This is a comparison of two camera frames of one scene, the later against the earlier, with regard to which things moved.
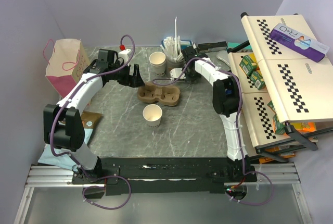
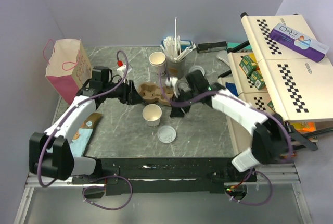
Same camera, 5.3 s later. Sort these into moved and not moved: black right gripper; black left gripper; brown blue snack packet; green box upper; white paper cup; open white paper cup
Moved: black left gripper; black right gripper
Not moved: white paper cup; brown blue snack packet; open white paper cup; green box upper
